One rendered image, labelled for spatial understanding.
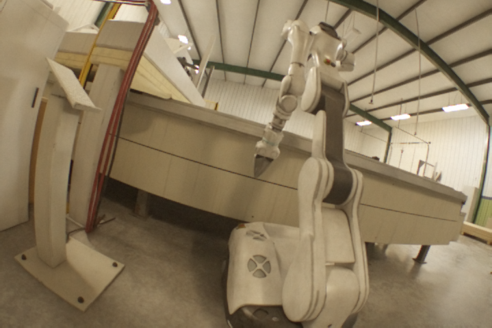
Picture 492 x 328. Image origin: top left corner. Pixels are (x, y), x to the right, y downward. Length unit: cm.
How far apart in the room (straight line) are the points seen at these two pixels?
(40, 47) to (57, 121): 45
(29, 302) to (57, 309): 11
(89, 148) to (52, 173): 45
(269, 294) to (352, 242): 33
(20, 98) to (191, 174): 103
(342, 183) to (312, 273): 33
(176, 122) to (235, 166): 44
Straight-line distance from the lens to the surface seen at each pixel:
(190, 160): 128
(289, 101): 80
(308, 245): 66
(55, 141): 80
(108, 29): 135
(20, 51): 107
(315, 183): 72
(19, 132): 115
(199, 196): 130
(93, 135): 121
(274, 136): 84
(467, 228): 693
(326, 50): 123
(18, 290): 97
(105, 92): 120
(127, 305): 93
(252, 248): 82
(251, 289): 77
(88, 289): 96
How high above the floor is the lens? 69
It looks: 1 degrees up
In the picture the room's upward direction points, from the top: 16 degrees clockwise
